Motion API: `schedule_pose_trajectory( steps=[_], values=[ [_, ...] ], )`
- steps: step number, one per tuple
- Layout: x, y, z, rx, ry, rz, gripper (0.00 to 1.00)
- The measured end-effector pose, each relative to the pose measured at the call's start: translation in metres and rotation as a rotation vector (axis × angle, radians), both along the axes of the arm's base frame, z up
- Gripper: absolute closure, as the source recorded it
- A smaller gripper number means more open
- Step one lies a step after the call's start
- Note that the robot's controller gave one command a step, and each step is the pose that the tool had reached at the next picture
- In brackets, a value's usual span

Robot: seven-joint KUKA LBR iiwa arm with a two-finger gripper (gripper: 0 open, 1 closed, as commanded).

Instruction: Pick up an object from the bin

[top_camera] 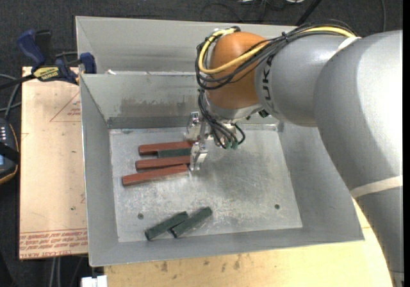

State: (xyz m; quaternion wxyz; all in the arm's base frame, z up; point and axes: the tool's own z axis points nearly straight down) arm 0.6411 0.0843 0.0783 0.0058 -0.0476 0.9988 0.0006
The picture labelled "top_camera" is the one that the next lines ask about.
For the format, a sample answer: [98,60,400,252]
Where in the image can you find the grey metal bin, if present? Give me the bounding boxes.
[75,15,365,268]

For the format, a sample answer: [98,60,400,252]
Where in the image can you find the red-brown flat block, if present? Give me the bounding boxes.
[121,164,190,188]
[138,140,195,156]
[135,155,192,171]

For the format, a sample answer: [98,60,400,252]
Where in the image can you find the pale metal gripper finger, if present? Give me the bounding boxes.
[189,143,209,172]
[186,111,202,142]

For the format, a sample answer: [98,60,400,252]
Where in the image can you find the brown cardboard board red print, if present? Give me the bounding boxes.
[19,66,89,261]

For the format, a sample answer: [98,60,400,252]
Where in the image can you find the dark green flat block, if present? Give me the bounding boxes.
[156,147,192,159]
[169,206,214,239]
[144,210,190,242]

